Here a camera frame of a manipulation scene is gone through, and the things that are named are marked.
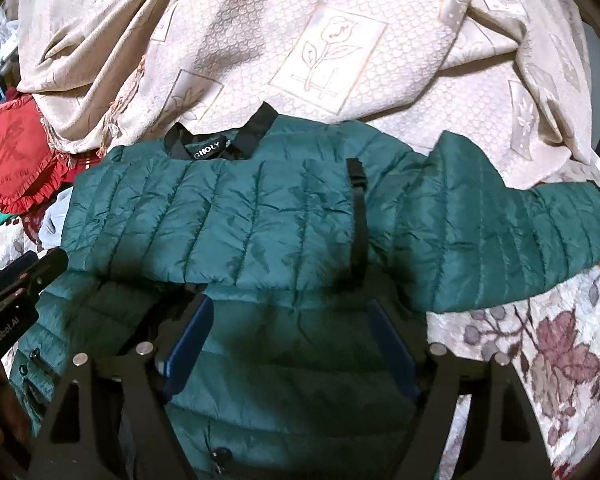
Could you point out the red ruffled pillow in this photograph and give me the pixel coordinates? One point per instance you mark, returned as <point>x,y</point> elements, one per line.
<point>17,155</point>

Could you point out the beige embossed blanket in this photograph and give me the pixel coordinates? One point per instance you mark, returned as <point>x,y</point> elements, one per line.
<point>290,45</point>

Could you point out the clear plastic bag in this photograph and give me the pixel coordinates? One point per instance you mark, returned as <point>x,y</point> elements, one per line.
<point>4,35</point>

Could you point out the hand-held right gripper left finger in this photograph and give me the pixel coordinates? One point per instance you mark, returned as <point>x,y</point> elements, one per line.
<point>187,340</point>

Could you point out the pale blue cloth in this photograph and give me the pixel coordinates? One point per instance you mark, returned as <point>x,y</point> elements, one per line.
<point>55,217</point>

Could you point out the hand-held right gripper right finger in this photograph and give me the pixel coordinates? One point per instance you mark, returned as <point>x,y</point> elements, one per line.
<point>392,345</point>

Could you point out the green puffer jacket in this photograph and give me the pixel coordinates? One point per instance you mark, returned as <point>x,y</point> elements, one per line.
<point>280,220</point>

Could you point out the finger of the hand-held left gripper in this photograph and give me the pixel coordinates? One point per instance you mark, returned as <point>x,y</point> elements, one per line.
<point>40,270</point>

